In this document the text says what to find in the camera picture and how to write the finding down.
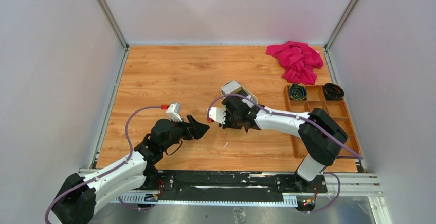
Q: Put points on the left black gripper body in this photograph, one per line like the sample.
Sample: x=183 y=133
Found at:
x=179 y=131

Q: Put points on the pink cloth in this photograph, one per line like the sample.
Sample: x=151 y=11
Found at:
x=299 y=61

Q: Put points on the beige oval card tray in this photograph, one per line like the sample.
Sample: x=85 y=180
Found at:
x=245 y=92

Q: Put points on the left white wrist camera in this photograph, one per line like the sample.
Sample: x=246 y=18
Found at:
x=172 y=111

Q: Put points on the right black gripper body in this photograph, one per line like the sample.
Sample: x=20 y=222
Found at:
x=232 y=121

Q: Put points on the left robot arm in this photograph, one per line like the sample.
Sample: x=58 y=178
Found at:
x=81 y=197

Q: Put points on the wooden compartment organizer tray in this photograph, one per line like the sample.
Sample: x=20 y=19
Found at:
x=327 y=99

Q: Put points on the aluminium rail frame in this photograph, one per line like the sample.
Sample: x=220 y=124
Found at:
x=338 y=184

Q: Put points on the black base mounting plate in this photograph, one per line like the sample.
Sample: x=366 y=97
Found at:
x=229 y=186

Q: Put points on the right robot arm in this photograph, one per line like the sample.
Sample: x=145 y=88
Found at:
x=322 y=137

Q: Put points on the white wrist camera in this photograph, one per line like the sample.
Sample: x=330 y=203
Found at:
x=172 y=111
x=216 y=114

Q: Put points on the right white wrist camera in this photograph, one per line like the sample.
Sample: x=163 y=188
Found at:
x=216 y=114

